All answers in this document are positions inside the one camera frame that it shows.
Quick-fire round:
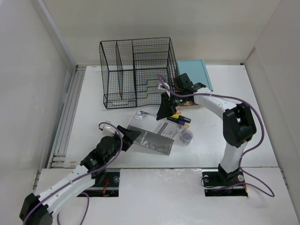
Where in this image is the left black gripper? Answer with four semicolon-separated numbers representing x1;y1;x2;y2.
105;126;140;162

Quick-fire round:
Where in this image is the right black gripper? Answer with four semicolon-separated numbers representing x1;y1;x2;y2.
156;90;188;120

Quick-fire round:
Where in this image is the yellow highlighter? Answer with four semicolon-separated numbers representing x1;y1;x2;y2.
172;114;182;120

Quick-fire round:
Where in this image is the purple black highlighter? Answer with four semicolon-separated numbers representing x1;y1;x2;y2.
167;116;191;125

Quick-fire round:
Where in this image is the black setup guide booklet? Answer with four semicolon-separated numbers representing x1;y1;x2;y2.
127;125;174;156

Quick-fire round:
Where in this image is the clear jar of pins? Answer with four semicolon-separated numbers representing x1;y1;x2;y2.
180;130;193;145

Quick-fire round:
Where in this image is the teal and orange drawer box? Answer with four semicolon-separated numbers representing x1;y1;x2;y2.
177;60;213;91

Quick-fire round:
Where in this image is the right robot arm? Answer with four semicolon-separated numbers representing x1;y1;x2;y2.
157;74;257;188

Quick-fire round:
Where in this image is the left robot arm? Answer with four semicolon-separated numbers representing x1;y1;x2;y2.
19;122;141;225

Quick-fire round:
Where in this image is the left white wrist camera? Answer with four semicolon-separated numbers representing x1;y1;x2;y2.
98;121;115;136

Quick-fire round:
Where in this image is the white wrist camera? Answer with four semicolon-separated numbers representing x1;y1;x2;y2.
98;121;115;136
157;81;170;92

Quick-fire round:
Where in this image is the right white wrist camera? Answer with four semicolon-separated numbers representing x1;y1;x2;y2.
157;81;170;92

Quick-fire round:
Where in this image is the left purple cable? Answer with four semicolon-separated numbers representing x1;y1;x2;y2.
22;121;124;225

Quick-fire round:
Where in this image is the purple cable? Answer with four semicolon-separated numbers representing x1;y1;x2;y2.
157;74;275;198
22;121;124;225

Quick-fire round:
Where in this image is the black wire mesh organizer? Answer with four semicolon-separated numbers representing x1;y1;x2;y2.
99;37;178;109

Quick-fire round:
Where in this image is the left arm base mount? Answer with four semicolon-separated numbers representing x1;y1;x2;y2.
84;169;120;197

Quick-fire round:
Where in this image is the aluminium rail frame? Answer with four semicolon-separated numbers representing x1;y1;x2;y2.
45;65;86;169

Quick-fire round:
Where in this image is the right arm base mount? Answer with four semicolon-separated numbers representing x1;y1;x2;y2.
201;168;248;197

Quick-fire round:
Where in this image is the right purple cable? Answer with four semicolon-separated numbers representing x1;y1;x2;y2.
157;74;275;198

